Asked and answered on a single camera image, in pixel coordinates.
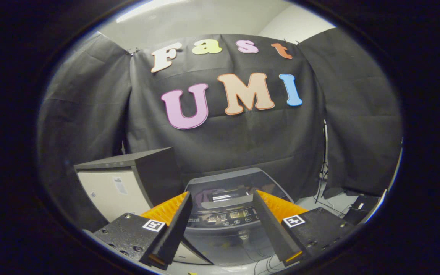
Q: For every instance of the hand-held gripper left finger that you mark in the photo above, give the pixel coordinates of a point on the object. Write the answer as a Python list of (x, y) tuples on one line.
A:
[(174, 229)]

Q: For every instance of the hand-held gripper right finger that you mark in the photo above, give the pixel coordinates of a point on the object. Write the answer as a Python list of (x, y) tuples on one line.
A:
[(271, 229)]

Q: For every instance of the grey washing machine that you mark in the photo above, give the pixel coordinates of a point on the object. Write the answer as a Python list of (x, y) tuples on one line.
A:
[(227, 244)]

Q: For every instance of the dark glass washing machine lid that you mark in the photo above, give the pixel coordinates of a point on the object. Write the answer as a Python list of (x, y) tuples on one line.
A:
[(224, 181)]

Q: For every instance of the beige and dark cabinet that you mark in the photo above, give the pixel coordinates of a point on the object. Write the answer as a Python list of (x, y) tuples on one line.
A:
[(101, 191)]

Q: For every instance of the black tripod stand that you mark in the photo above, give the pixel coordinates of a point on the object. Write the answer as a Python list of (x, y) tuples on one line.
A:
[(323, 160)]

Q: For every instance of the black box with white label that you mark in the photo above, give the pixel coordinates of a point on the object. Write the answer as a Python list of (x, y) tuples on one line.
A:
[(361, 208)]

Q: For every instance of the black backdrop cloth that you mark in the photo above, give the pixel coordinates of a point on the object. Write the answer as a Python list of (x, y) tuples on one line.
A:
[(243, 141)]

